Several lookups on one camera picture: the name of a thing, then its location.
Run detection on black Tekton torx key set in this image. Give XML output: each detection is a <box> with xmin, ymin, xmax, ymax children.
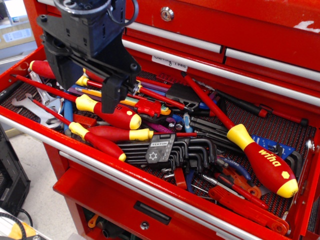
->
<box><xmin>119</xmin><ymin>133</ymin><xmax>217</xmax><ymax>173</ymax></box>

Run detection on silver chest lock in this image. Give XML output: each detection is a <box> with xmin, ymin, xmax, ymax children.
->
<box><xmin>160</xmin><ymin>6</ymin><xmax>175</xmax><ymax>22</ymax></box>

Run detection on silver adjustable wrench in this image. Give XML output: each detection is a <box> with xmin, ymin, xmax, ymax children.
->
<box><xmin>29</xmin><ymin>71</ymin><xmax>63</xmax><ymax>114</ymax></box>

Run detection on red screwdriver under centre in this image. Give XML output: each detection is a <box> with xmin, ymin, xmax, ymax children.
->
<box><xmin>87</xmin><ymin>125</ymin><xmax>198</xmax><ymax>142</ymax></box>

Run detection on red tool chest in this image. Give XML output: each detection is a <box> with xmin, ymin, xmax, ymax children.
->
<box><xmin>23</xmin><ymin>0</ymin><xmax>320</xmax><ymax>240</ymax></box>

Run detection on large red Wiha screwdriver right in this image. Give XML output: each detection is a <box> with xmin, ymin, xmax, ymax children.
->
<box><xmin>181</xmin><ymin>71</ymin><xmax>299</xmax><ymax>198</ymax></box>

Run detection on red Wiha screwdriver centre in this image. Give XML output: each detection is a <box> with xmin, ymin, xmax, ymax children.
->
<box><xmin>12</xmin><ymin>74</ymin><xmax>142</xmax><ymax>130</ymax></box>

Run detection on red folding key tool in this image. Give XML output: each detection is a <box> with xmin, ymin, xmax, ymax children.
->
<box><xmin>208</xmin><ymin>186</ymin><xmax>290</xmax><ymax>236</ymax></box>

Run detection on blue hex key holder set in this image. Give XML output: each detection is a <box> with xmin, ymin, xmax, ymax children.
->
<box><xmin>252</xmin><ymin>135</ymin><xmax>303</xmax><ymax>179</ymax></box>

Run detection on white paper drawer label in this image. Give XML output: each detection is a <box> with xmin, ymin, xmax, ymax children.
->
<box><xmin>151</xmin><ymin>55</ymin><xmax>188</xmax><ymax>72</ymax></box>

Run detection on black red thin screwdriver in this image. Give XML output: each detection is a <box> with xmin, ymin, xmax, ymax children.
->
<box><xmin>215</xmin><ymin>89</ymin><xmax>309</xmax><ymax>127</ymax></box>

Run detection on silver open end wrench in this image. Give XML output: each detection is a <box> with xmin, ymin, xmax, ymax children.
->
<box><xmin>11</xmin><ymin>93</ymin><xmax>64</xmax><ymax>129</ymax></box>

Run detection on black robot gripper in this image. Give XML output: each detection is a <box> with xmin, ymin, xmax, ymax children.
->
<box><xmin>36</xmin><ymin>0</ymin><xmax>141</xmax><ymax>114</ymax></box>

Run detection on small red screwdriver front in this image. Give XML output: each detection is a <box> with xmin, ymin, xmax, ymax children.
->
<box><xmin>28</xmin><ymin>96</ymin><xmax>127</xmax><ymax>162</ymax></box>

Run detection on open red drawer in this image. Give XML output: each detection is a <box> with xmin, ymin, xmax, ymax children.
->
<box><xmin>0</xmin><ymin>43</ymin><xmax>320</xmax><ymax>240</ymax></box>

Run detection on blue handled pliers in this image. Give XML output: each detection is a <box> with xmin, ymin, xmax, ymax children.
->
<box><xmin>200</xmin><ymin>155</ymin><xmax>256</xmax><ymax>195</ymax></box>

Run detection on blue handled tool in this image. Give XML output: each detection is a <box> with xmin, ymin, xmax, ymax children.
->
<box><xmin>63</xmin><ymin>99</ymin><xmax>73</xmax><ymax>137</ymax></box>

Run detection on black box on floor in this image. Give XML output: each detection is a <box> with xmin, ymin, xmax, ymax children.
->
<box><xmin>0</xmin><ymin>128</ymin><xmax>31</xmax><ymax>216</ymax></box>

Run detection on red yellow screwdriver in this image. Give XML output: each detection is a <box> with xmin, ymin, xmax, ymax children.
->
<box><xmin>29</xmin><ymin>60</ymin><xmax>193</xmax><ymax>112</ymax></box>

